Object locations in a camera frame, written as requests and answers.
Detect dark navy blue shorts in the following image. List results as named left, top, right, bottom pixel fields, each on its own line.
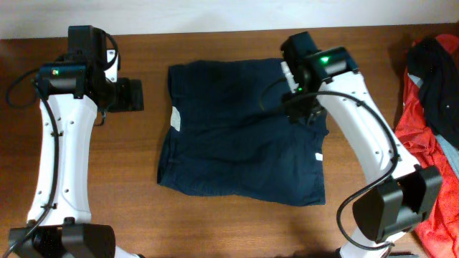
left=157, top=59, right=328, bottom=206

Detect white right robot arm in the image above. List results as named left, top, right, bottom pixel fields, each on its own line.
left=280, top=32, right=443, bottom=257

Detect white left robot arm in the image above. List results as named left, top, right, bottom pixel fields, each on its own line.
left=6, top=25, right=144, bottom=258

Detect black garment on pile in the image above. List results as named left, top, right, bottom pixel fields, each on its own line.
left=407, top=38, right=458, bottom=148

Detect light grey garment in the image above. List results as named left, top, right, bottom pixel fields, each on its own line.
left=408, top=74, right=459, bottom=177

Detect red mesh shirt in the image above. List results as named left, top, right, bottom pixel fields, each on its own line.
left=395, top=34, right=458, bottom=257

